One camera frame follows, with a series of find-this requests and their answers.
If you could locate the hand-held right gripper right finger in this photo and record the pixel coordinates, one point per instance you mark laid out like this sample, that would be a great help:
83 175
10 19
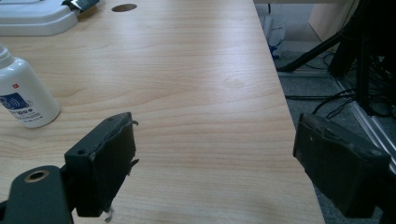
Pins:
339 165

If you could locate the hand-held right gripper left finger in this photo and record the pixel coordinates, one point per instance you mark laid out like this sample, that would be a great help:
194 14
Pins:
99 165

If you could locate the white plastic bottle blue label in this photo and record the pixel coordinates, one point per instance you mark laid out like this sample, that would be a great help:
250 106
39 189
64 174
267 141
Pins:
23 93

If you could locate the black tripod stand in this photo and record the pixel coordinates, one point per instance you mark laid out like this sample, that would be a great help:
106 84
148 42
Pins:
348 46

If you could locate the white bag blue print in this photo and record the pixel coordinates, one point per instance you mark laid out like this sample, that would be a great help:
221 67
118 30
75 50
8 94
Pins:
274 34

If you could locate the black clip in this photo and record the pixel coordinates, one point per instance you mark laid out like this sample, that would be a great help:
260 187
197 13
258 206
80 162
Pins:
81 4

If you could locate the white plastic base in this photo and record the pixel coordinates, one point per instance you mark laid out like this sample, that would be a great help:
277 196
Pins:
34 17

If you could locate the aluminium floor rail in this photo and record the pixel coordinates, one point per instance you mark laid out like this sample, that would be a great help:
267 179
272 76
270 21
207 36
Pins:
367 121

